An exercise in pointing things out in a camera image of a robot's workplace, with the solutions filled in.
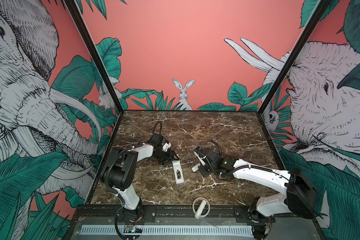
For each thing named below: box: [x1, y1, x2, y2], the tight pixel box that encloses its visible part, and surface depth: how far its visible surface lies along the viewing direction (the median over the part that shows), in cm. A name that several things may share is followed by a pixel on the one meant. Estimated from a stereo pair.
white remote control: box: [172, 160, 185, 184], surface depth 89 cm
